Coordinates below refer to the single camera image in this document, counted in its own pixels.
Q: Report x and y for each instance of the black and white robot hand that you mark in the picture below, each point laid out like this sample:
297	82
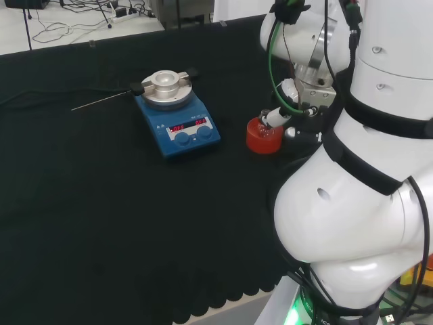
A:
306	130

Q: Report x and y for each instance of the clear glass round-bottom flask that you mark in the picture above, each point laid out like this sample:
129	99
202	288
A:
264	129

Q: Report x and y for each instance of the red round flask stand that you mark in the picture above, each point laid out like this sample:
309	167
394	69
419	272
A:
262	144

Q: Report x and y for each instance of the heater with blue base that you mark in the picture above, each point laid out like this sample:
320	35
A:
189	135

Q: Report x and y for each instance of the clear cloth clip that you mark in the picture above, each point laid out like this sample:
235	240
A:
222	23
91	44

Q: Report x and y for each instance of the grey metal cabinet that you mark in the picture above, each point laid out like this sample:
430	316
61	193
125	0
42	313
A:
184	13

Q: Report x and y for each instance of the thin metal temperature probe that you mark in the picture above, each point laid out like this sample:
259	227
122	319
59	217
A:
98	101

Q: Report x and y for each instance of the white power strip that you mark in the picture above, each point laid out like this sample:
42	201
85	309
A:
123	17

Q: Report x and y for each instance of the black bench cloth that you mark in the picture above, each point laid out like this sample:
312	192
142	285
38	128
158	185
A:
101	203

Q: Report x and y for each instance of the black tripod pole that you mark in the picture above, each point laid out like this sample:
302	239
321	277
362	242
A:
27	23

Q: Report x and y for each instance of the black box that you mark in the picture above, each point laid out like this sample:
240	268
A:
27	3

